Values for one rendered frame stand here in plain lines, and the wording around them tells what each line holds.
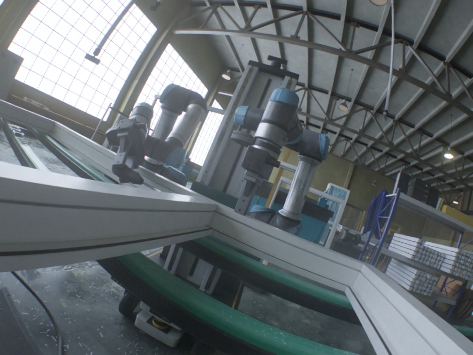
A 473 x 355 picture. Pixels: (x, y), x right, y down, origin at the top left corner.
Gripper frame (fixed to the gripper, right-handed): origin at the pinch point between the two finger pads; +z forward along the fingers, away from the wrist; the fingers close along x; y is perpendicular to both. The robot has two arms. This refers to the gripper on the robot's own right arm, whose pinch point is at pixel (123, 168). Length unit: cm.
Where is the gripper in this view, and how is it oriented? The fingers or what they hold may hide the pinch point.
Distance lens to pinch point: 55.3
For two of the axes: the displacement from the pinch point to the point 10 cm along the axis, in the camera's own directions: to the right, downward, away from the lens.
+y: 9.9, -0.9, 1.4
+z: 1.6, 6.9, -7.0
